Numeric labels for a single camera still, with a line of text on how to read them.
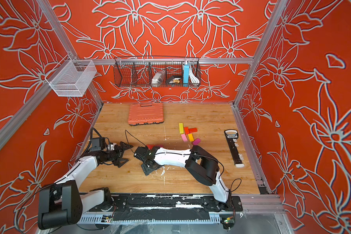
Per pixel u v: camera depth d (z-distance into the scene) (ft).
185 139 3.20
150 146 3.09
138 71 3.30
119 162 2.56
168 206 2.39
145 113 3.50
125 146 2.53
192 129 3.38
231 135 3.21
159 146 3.15
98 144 2.26
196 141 3.18
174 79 2.86
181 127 3.40
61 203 1.34
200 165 1.60
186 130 3.32
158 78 3.02
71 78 2.97
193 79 3.00
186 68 2.76
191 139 3.20
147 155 2.19
